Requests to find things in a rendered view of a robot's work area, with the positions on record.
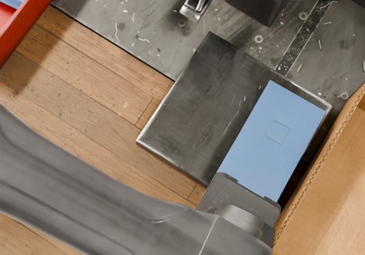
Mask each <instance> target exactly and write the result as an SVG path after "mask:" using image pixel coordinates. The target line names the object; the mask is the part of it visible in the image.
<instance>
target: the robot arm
mask: <svg viewBox="0 0 365 255"><path fill-rule="evenodd" d="M280 212H281V207H280V205H279V204H278V203H276V202H275V201H273V200H271V199H270V198H268V197H266V196H264V197H262V196H260V195H258V194H256V193H254V192H253V191H251V190H249V189H248V188H246V187H244V186H242V185H241V184H239V183H238V180H237V179H235V178H234V177H232V176H230V175H228V174H227V173H225V172H217V173H216V174H215V175H214V177H213V179H212V181H211V183H210V184H209V186H208V188H207V189H206V191H205V192H204V194H203V196H202V197H201V199H200V201H199V202H198V204H197V206H196V208H195V209H193V208H191V207H189V206H186V205H184V204H180V203H177V202H170V201H164V200H160V199H158V198H155V197H152V196H149V195H147V194H144V193H142V192H140V191H138V190H136V189H133V188H131V187H129V186H127V185H126V184H124V183H122V182H120V181H118V180H116V179H114V178H113V177H111V176H109V175H108V174H106V173H104V172H103V171H101V170H99V169H97V168H96V167H94V166H92V165H91V164H89V163H87V162H85V161H83V160H82V159H80V158H78V157H77V156H75V155H73V154H72V153H70V152H68V151H66V150H65V149H63V148H61V147H60V146H58V145H56V144H54V143H53V142H51V141H49V140H48V139H46V138H45V137H43V136H42V135H40V134H39V133H37V132H36V131H34V130H33V129H31V128H30V127H29V126H27V125H26V124H25V123H23V122H22V121H21V120H20V119H18V118H17V117H16V116H15V115H14V114H12V113H11V112H10V111H9V110H8V109H7V108H5V107H4V106H3V105H2V104H0V213H2V214H4V215H6V216H8V217H10V218H12V219H14V220H16V221H18V222H20V223H22V224H24V225H26V226H28V227H30V228H32V229H34V230H36V231H38V232H39V233H41V234H43V235H45V236H47V237H49V238H51V239H53V240H55V241H57V242H59V243H61V244H63V245H65V246H67V247H69V248H71V249H73V250H74V251H76V252H78V253H80V254H82V255H271V254H272V252H273V243H274V236H275V229H274V228H273V226H274V224H275V223H276V221H277V219H278V218H279V216H280Z"/></svg>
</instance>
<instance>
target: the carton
mask: <svg viewBox="0 0 365 255"><path fill-rule="evenodd" d="M273 228H274V229H275V236H274V243H273V252H272V254H271V255H365V83H364V84H363V85H362V86H361V87H360V88H359V89H358V90H357V91H356V92H355V93H353V94H352V95H351V96H350V97H349V98H348V100H347V102H346V103H345V105H344V107H343V108H342V110H341V112H340V114H339V115H338V117H337V119H336V120H335V122H334V124H333V125H332V127H331V129H330V130H329V132H328V134H327V136H326V137H325V139H324V141H323V142H322V144H321V146H320V148H319V149H318V151H317V153H316V154H315V156H314V157H313V159H312V161H311V162H310V164H309V166H308V168H307V169H306V171H305V173H304V175H303V176H302V178H301V180H300V181H299V183H298V185H297V187H296V188H295V190H294V192H293V193H292V195H291V197H290V199H289V200H288V202H287V203H286V205H285V207H284V209H283V210H282V212H281V214H280V216H279V218H278V219H277V221H276V223H275V224H274V226H273Z"/></svg>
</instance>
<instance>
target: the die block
mask: <svg viewBox="0 0 365 255"><path fill-rule="evenodd" d="M225 2H227V3H229V4H230V5H232V6H233V7H235V8H237V9H238V10H240V11H242V12H243V13H245V14H247V15H248V16H250V17H252V18H253V19H255V20H257V21H259V22H260V23H262V24H264V25H265V26H267V27H268V28H269V27H271V25H272V23H273V22H274V20H275V19H276V17H277V16H278V14H279V12H280V11H281V9H282V8H283V6H284V5H285V3H286V2H287V0H282V2H281V3H280V2H278V1H277V0H225Z"/></svg>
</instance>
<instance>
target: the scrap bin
mask: <svg viewBox="0 0 365 255"><path fill-rule="evenodd" d="M51 1H52V0H24V1H23V3H22V4H21V5H20V7H19V8H18V9H15V8H13V7H11V6H9V5H7V4H5V3H3V2H0V69H1V68H2V67H3V65H4V64H5V63H6V62H7V60H8V59H9V58H10V56H11V55H12V54H13V52H14V51H15V49H16V48H17V47H18V46H19V44H20V43H21V42H22V40H23V39H24V38H25V36H26V35H27V34H28V32H29V31H30V30H31V28H32V27H33V25H34V24H35V23H36V22H37V20H38V19H39V18H40V16H41V15H42V14H43V12H44V11H45V10H46V8H47V7H48V6H49V4H50V3H51Z"/></svg>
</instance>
